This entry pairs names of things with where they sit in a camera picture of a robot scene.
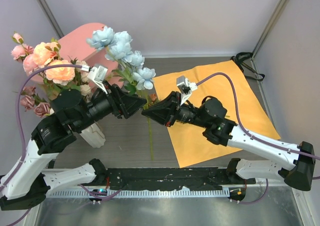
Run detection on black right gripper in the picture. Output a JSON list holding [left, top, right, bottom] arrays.
[[142, 90, 210, 128]]

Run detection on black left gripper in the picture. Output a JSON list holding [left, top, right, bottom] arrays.
[[74, 79, 148, 132]]

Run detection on rust brown rose stem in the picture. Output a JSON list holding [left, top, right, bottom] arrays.
[[148, 93, 158, 102]]

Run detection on blue flower stem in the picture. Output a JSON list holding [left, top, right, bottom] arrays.
[[85, 25, 157, 162]]

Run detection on peach rose flower stem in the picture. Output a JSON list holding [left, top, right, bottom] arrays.
[[72, 68, 92, 97]]

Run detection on orange yellow wrapping paper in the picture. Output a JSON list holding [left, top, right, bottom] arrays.
[[154, 60, 281, 168]]

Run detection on black ribbon strap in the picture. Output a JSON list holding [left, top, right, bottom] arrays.
[[229, 52, 266, 81]]

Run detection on mauve rose flower stem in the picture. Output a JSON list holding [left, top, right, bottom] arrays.
[[19, 86, 54, 118]]

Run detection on large peach peony stem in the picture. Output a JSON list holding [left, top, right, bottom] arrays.
[[24, 39, 82, 100]]

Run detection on pink rose flower stem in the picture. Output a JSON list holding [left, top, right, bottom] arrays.
[[11, 32, 50, 74]]

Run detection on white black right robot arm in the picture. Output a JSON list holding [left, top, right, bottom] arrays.
[[142, 91, 316, 191]]

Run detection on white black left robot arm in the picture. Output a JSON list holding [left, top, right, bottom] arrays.
[[0, 84, 146, 211]]

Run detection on white ribbed ceramic vase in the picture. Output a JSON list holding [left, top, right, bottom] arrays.
[[80, 123, 106, 148]]

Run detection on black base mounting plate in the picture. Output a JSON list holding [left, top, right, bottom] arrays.
[[103, 167, 256, 191]]

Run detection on pink three-tier shelf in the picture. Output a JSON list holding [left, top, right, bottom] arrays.
[[31, 23, 118, 89]]

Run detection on white slotted cable duct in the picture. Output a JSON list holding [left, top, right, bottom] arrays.
[[48, 187, 230, 199]]

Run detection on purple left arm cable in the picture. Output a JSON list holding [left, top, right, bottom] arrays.
[[0, 63, 126, 226]]

